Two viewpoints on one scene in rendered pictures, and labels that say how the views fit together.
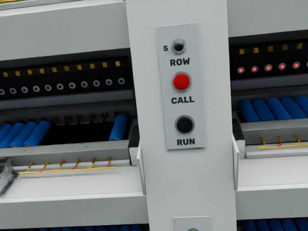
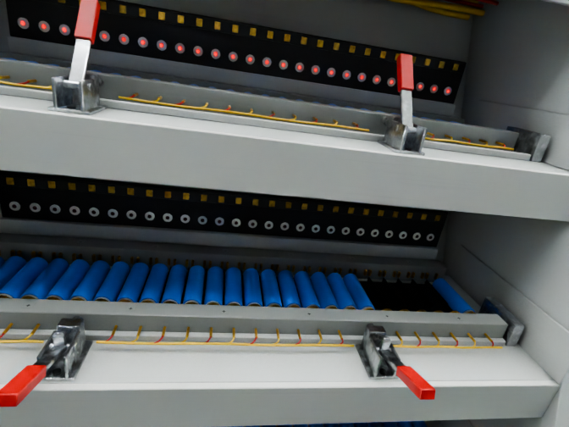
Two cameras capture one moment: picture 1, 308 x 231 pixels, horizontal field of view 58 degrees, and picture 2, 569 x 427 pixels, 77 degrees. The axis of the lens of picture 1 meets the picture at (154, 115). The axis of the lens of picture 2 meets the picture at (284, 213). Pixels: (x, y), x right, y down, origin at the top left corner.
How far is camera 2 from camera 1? 0.38 m
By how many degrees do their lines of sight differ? 17
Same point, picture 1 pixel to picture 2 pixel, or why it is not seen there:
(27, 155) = (396, 323)
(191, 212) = not seen: outside the picture
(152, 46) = not seen: outside the picture
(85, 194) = (494, 380)
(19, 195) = not seen: hidden behind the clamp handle
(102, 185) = (501, 369)
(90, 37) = (540, 204)
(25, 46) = (473, 200)
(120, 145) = (495, 320)
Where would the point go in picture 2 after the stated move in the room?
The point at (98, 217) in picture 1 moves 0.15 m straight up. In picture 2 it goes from (495, 409) to (516, 256)
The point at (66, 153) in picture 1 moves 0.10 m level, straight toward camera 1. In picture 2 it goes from (441, 325) to (557, 370)
